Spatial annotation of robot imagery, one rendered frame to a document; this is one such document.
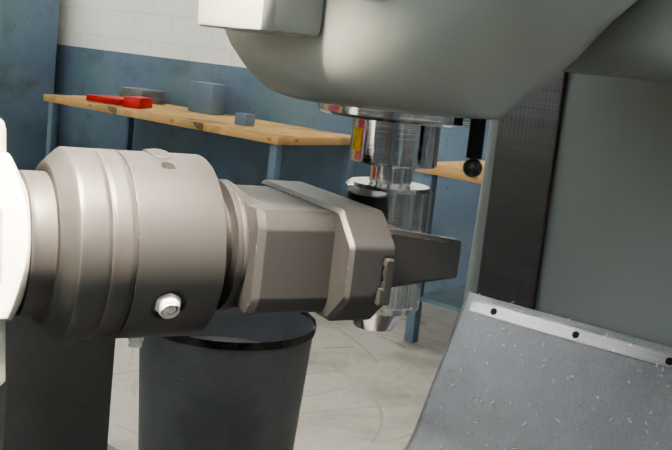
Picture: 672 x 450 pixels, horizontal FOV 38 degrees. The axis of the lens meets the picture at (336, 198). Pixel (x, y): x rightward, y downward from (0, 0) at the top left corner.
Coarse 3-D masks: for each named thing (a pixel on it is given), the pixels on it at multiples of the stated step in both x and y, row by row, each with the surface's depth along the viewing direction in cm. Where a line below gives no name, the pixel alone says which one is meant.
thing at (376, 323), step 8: (352, 320) 53; (360, 320) 52; (368, 320) 52; (376, 320) 52; (384, 320) 52; (392, 320) 52; (368, 328) 52; (376, 328) 52; (384, 328) 52; (392, 328) 53
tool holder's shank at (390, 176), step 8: (376, 168) 51; (384, 168) 51; (392, 168) 51; (400, 168) 50; (376, 176) 51; (384, 176) 51; (392, 176) 51; (400, 176) 51; (408, 176) 51; (384, 184) 51; (392, 184) 51; (400, 184) 51; (408, 184) 51
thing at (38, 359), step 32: (32, 320) 73; (32, 352) 73; (64, 352) 76; (96, 352) 80; (32, 384) 74; (64, 384) 77; (96, 384) 80; (0, 416) 72; (32, 416) 74; (64, 416) 77; (96, 416) 81; (0, 448) 72; (32, 448) 75; (64, 448) 78; (96, 448) 82
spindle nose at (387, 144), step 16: (352, 128) 51; (368, 128) 50; (384, 128) 49; (400, 128) 49; (416, 128) 49; (432, 128) 50; (368, 144) 50; (384, 144) 49; (400, 144) 49; (416, 144) 50; (432, 144) 50; (368, 160) 50; (384, 160) 49; (400, 160) 49; (416, 160) 50; (432, 160) 50
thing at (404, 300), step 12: (396, 216) 50; (408, 216) 50; (420, 216) 51; (396, 228) 50; (408, 228) 50; (420, 228) 51; (396, 288) 51; (408, 288) 51; (420, 288) 52; (396, 300) 51; (408, 300) 51; (384, 312) 51; (396, 312) 51; (408, 312) 51
